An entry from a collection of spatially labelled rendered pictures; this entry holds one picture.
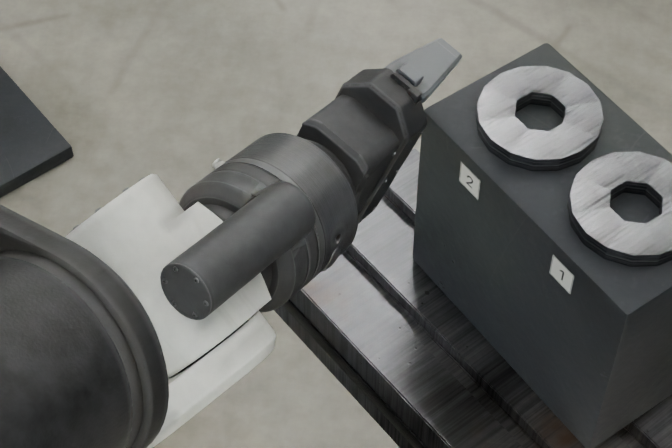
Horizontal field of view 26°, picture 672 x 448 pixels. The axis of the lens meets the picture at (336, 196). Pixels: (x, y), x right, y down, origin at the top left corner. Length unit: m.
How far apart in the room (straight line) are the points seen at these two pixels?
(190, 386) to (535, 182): 0.34
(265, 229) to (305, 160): 0.09
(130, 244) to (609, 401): 0.41
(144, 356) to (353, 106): 0.41
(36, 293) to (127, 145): 2.07
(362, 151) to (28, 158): 1.70
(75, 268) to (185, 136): 2.07
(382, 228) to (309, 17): 1.58
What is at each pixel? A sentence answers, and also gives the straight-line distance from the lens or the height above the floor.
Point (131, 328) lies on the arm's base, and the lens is 0.52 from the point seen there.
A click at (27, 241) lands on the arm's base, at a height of 1.54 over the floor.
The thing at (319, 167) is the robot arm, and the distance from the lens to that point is 0.86.
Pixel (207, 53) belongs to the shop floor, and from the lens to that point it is 2.72.
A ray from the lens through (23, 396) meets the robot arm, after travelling 0.49.
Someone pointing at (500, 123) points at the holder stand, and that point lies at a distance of 1.03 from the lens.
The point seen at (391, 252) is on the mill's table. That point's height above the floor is 0.98.
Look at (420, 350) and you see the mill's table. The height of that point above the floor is 0.98.
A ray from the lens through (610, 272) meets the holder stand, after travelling 0.98.
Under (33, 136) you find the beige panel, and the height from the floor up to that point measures 0.03.
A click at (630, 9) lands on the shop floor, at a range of 2.84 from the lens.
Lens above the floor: 1.96
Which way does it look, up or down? 52 degrees down
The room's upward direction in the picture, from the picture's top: straight up
